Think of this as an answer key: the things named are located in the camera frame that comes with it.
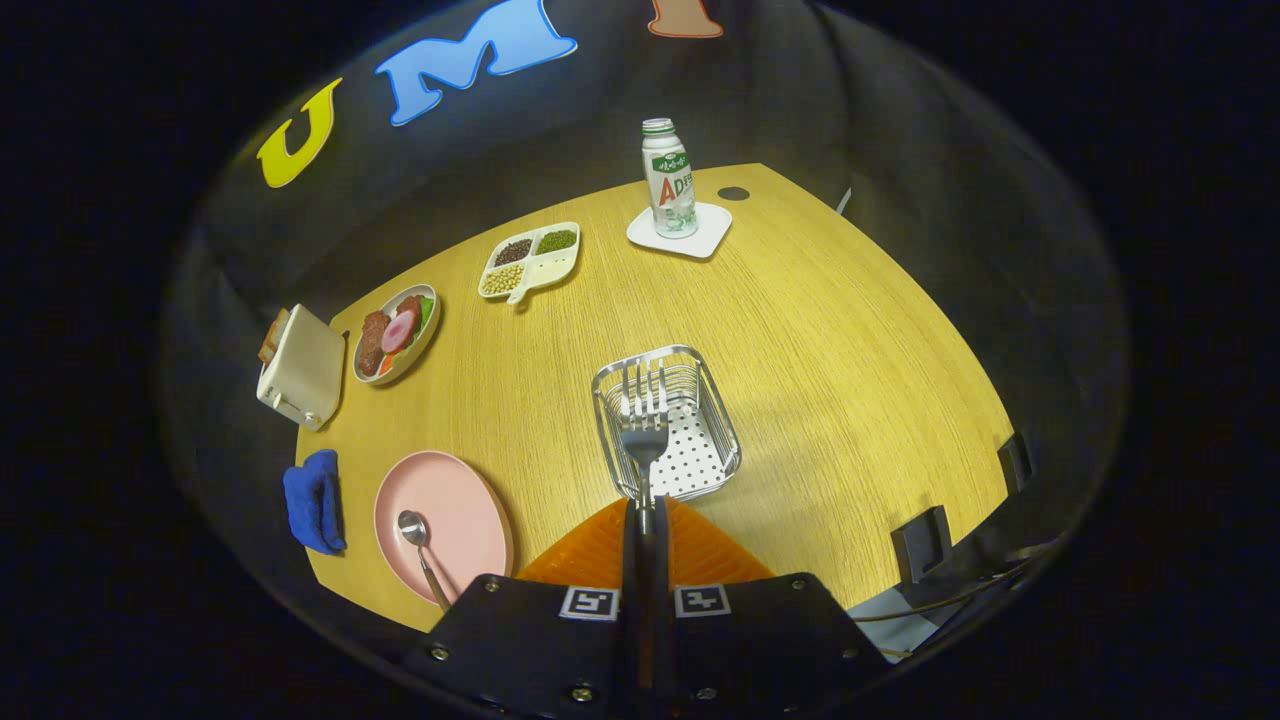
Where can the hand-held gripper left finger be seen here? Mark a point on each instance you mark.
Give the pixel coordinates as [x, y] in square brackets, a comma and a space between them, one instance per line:
[520, 640]

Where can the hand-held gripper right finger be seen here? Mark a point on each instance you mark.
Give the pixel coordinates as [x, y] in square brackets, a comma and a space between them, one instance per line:
[770, 640]

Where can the pink plate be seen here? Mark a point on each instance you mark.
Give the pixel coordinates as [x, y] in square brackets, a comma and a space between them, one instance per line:
[465, 510]

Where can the black table clamp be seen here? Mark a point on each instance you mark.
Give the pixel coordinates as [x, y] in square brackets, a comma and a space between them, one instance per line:
[920, 545]
[1015, 462]

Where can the blue cloth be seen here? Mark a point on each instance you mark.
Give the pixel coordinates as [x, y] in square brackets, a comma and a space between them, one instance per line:
[312, 500]

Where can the white food bowl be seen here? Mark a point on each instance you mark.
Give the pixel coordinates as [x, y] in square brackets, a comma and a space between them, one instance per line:
[415, 355]

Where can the orange carrot slice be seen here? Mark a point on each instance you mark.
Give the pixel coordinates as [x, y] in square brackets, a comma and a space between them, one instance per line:
[386, 363]

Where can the pink ham slice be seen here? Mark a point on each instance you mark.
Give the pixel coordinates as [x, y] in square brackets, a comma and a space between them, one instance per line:
[398, 331]

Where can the large brown meat patty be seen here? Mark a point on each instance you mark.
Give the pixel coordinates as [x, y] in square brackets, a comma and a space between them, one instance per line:
[372, 342]

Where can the green lettuce leaf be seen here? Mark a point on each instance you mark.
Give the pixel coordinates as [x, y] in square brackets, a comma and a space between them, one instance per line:
[428, 312]

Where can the white toaster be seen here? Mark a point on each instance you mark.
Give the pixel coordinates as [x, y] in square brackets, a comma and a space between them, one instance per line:
[305, 370]

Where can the small brown meat piece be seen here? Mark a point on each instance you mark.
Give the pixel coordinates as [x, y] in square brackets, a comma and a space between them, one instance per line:
[409, 303]

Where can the pile of yellow beans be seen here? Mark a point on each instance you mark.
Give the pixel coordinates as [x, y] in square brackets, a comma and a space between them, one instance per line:
[502, 279]

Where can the white divided tray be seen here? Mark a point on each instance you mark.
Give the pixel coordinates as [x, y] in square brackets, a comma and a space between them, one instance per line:
[550, 268]

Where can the pile of dark red beans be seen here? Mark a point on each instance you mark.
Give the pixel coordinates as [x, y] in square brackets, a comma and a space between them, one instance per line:
[513, 252]

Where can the brown toast slices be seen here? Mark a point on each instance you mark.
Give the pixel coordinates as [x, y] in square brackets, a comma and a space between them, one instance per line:
[272, 335]

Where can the pile of green beans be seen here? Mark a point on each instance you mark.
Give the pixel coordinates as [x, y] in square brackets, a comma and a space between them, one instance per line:
[557, 240]

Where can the white square coaster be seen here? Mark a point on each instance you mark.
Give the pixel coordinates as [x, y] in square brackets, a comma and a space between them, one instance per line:
[712, 230]

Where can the black desk grommet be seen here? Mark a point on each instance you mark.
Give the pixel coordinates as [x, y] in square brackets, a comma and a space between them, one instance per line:
[733, 193]

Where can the white green drink bottle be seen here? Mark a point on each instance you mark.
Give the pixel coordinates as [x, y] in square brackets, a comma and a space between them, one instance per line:
[668, 180]

